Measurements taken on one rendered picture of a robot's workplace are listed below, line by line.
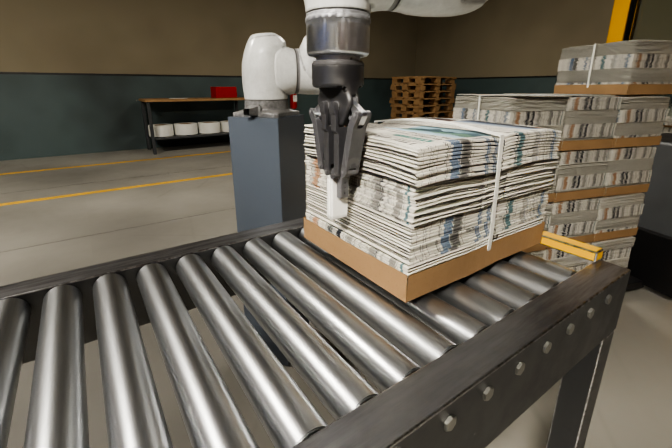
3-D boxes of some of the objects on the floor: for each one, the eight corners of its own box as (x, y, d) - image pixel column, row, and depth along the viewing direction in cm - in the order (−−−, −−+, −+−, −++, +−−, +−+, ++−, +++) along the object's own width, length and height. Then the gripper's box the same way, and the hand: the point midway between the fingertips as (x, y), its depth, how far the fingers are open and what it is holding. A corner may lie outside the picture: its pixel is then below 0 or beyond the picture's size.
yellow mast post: (564, 251, 254) (625, -55, 201) (574, 249, 256) (637, -54, 203) (576, 256, 246) (643, -62, 192) (586, 254, 248) (655, -60, 195)
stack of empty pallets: (422, 133, 898) (426, 77, 860) (452, 136, 833) (458, 77, 796) (387, 137, 822) (389, 76, 785) (417, 141, 758) (421, 76, 720)
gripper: (388, 57, 49) (382, 224, 55) (333, 63, 59) (333, 203, 66) (343, 53, 45) (342, 234, 51) (292, 61, 55) (297, 211, 61)
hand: (337, 196), depth 57 cm, fingers closed, pressing on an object
